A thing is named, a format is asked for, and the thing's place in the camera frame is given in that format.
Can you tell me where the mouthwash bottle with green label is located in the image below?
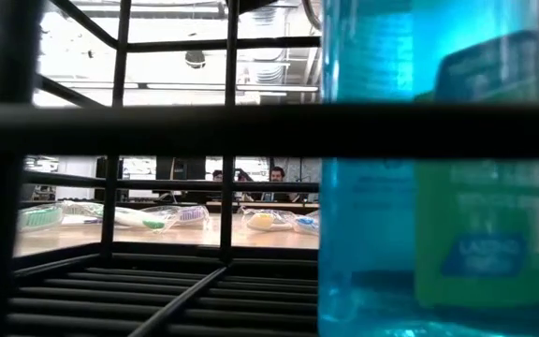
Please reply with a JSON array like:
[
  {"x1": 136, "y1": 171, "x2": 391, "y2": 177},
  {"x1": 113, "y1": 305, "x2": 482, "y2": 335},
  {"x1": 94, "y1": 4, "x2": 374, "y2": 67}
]
[{"x1": 318, "y1": 0, "x2": 539, "y2": 337}]

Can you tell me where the blue toothbrush in clear wrap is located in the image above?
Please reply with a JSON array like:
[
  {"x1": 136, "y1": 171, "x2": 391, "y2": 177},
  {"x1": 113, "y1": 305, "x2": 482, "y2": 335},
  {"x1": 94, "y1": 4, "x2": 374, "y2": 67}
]
[{"x1": 291, "y1": 209, "x2": 321, "y2": 237}]

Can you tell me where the black dome ceiling fixture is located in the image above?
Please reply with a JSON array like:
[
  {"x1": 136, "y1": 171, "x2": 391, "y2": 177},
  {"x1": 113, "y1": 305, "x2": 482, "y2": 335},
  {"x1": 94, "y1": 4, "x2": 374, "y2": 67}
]
[{"x1": 184, "y1": 50, "x2": 207, "y2": 70}]

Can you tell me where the black computer tower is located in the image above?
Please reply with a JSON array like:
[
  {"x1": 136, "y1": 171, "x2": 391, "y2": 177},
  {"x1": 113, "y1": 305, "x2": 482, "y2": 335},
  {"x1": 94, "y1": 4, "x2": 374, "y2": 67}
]
[{"x1": 94, "y1": 156, "x2": 124, "y2": 202}]

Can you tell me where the black wire rack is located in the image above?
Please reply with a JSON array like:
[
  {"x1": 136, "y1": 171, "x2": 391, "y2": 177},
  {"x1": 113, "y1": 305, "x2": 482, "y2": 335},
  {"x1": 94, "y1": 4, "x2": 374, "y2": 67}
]
[{"x1": 0, "y1": 0, "x2": 539, "y2": 337}]

